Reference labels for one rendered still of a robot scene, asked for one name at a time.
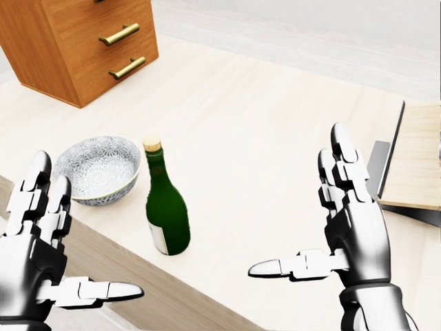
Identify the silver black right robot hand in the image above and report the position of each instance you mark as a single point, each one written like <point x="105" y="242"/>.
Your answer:
<point x="361" y="241"/>

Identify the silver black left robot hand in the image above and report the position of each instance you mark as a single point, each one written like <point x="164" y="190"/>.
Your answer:
<point x="31" y="255"/>

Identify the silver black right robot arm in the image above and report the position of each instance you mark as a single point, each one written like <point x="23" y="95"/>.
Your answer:
<point x="375" y="307"/>

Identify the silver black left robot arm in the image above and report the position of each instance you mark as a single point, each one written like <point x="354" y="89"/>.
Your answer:
<point x="20" y="326"/>

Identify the green corked wine bottle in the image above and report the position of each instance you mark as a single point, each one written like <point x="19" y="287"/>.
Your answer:
<point x="167" y="210"/>

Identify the patterned grey white bowl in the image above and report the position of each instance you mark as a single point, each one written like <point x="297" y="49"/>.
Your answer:
<point x="98" y="169"/>

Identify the wooden cabinet drawer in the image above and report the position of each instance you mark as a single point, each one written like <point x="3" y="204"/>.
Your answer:
<point x="93" y="82"/>
<point x="82" y="31"/>
<point x="69" y="7"/>

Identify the wooden cabinet with drawers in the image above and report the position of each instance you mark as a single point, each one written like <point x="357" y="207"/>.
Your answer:
<point x="31" y="45"/>

